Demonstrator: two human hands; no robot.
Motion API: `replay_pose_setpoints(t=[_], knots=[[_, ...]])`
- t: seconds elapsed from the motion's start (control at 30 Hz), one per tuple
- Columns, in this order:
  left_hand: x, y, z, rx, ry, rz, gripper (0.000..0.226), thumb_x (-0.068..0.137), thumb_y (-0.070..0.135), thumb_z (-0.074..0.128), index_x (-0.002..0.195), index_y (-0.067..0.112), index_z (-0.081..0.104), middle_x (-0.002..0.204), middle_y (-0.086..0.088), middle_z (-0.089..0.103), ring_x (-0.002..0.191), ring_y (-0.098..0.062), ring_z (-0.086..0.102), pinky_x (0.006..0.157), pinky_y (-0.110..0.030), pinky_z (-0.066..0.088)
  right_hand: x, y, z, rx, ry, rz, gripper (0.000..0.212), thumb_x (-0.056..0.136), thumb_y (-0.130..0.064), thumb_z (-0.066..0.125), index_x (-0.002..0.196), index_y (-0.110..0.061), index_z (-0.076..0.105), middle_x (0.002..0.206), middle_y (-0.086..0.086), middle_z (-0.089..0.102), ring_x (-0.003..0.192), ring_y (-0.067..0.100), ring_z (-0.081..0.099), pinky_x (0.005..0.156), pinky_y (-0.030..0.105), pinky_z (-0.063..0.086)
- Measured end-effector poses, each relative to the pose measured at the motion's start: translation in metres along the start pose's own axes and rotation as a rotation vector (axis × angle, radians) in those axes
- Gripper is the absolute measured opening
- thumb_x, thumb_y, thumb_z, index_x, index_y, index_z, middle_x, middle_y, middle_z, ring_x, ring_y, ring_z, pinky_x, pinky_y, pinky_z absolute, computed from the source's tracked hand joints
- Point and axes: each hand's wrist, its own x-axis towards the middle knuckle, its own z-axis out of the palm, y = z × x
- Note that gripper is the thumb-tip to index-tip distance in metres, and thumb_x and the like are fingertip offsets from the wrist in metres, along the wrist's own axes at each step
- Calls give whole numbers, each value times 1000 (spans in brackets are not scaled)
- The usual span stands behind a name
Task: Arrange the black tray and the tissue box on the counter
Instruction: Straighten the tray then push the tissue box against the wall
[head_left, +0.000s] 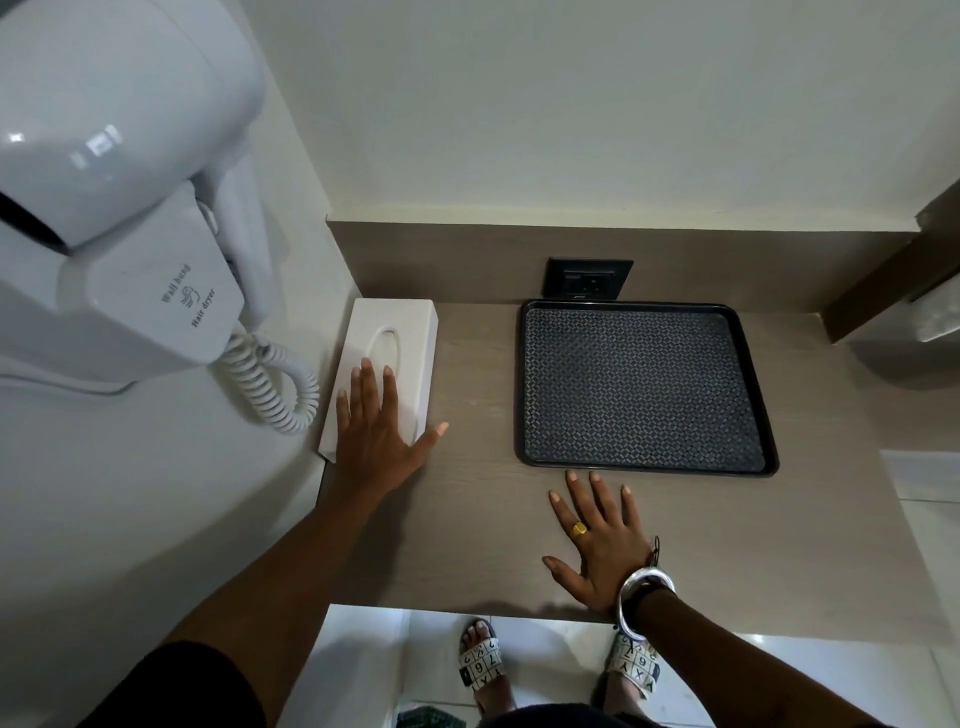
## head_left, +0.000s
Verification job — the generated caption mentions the person's left hand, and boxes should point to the person's left hand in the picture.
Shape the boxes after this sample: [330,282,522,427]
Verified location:
[334,357,451,505]

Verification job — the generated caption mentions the person's right hand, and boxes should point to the person's right hand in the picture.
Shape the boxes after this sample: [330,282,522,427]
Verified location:
[541,469,661,620]

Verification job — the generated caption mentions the white tissue box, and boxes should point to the white tissue box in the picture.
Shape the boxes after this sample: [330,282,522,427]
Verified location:
[317,297,440,465]

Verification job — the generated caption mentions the black textured tray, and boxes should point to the black textured tray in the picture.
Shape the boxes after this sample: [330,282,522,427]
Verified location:
[514,299,781,478]

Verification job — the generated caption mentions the person's right forearm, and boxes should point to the person's right forearm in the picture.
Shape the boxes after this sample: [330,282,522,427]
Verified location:
[626,581,894,728]

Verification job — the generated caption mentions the person's left forearm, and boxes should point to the person's left forearm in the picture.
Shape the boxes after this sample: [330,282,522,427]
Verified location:
[161,479,391,728]

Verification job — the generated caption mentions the grey-brown countertop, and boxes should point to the grey-brown countertop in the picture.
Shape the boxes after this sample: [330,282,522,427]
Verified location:
[318,299,950,645]

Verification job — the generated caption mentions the person's right patterned sandal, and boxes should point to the person's right patterned sandal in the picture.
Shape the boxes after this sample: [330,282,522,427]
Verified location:
[592,633,663,710]

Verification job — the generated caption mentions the person's patterned sandal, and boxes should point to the person's patterned sandal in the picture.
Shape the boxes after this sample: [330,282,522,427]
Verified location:
[592,633,663,710]
[458,617,519,714]

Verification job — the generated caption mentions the person's left patterned sandal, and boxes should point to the person's left patterned sandal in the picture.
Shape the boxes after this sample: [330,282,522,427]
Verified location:
[458,617,519,714]

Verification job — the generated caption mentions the person's black clothing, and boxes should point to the person's black clothing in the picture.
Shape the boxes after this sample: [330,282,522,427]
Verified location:
[78,641,751,728]

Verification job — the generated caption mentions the white hanging towel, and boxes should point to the white hanging towel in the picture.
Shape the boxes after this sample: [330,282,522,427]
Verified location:
[909,273,960,345]

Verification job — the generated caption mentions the silver bangle bracelet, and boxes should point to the silver bangle bracelet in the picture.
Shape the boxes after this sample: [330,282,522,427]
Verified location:
[614,566,678,643]

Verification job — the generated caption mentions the white coiled dryer cord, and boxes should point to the white coiled dryer cord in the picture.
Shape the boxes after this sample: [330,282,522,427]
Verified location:
[217,329,322,436]

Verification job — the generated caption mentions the black wall power outlet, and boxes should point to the black wall power outlet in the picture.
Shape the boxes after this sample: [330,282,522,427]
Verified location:
[542,257,635,302]

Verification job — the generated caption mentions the white wall-mounted hair dryer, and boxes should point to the white wall-mounted hair dryer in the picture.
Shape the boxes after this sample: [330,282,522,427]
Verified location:
[0,0,276,388]

